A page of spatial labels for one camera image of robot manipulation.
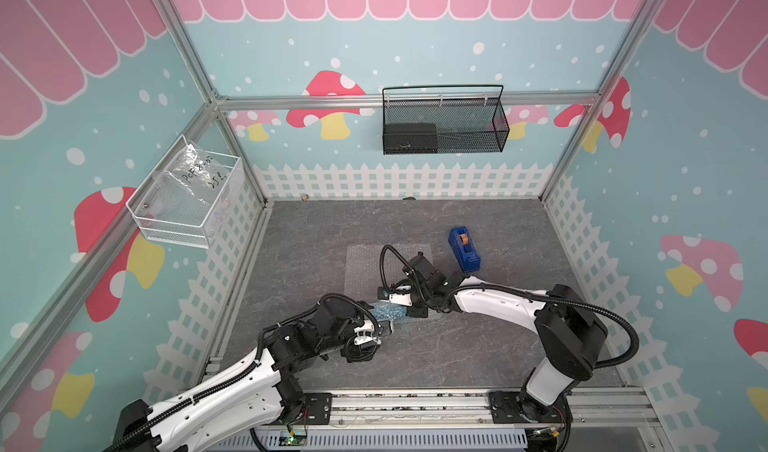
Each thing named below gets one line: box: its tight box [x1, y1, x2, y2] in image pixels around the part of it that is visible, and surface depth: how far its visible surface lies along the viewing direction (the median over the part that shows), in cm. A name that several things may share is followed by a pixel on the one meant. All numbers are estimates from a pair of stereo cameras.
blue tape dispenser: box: [448, 226, 482, 273], surface depth 102 cm
